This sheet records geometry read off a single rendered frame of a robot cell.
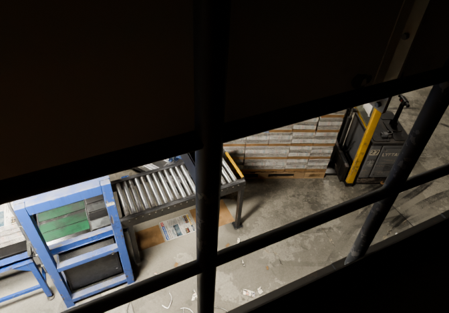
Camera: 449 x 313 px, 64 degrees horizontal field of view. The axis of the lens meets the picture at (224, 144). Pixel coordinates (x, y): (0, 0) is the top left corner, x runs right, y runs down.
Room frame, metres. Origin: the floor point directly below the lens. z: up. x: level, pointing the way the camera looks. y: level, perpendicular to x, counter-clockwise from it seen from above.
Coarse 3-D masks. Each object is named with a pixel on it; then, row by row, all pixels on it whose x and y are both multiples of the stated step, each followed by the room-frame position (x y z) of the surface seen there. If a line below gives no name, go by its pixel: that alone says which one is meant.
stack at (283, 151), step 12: (264, 132) 3.43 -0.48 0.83; (276, 132) 3.45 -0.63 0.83; (288, 132) 3.46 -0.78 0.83; (300, 132) 3.48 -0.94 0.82; (312, 132) 3.49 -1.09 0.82; (240, 156) 3.40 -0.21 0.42; (252, 156) 3.42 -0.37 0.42; (264, 156) 3.43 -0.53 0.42; (276, 156) 3.45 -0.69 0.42; (240, 168) 3.41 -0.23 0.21; (252, 168) 3.42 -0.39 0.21; (264, 168) 3.46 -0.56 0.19; (276, 168) 3.45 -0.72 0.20; (288, 168) 3.47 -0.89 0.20; (300, 168) 3.48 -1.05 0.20
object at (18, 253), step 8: (0, 248) 1.66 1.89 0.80; (8, 248) 1.66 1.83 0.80; (16, 248) 1.67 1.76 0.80; (24, 248) 1.67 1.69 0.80; (0, 256) 1.58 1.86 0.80; (8, 256) 1.59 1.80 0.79; (16, 256) 1.59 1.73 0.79; (24, 256) 1.60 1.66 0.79; (32, 256) 1.63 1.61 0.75; (0, 264) 1.51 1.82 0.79; (8, 264) 1.56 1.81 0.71; (16, 264) 1.57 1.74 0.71; (24, 264) 1.57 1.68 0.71; (0, 272) 1.49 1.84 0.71
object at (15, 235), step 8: (0, 208) 1.89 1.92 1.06; (8, 208) 1.90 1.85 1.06; (0, 216) 1.81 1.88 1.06; (8, 216) 1.81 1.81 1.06; (0, 224) 1.73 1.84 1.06; (8, 224) 1.73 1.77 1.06; (16, 224) 1.75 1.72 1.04; (0, 232) 1.69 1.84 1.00; (8, 232) 1.71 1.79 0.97; (16, 232) 1.74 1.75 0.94; (0, 240) 1.68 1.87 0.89; (8, 240) 1.70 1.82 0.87; (16, 240) 1.73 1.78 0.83; (24, 240) 1.75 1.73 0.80
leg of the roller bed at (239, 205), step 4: (240, 192) 2.61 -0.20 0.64; (240, 196) 2.60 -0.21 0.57; (240, 200) 2.61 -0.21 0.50; (240, 204) 2.61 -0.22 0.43; (240, 208) 2.61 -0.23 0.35; (236, 212) 2.64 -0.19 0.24; (240, 212) 2.62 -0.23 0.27; (236, 216) 2.63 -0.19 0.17; (240, 216) 2.62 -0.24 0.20; (236, 220) 2.62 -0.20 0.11; (240, 220) 2.62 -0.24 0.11; (236, 224) 2.61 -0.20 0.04
